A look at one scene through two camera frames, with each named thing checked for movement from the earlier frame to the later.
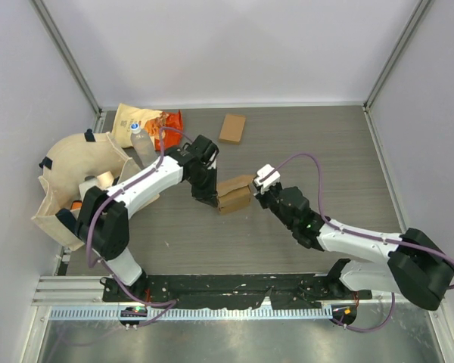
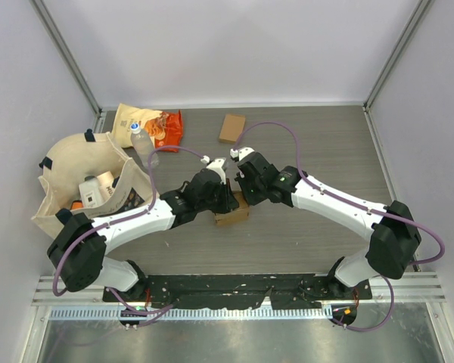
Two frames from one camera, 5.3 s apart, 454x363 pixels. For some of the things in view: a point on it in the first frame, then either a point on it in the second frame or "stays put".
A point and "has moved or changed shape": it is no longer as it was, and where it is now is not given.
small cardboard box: [232, 128] stays put
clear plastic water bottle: [144, 144] stays put
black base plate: [287, 290] stays put
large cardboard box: [234, 194] has moved or changed shape
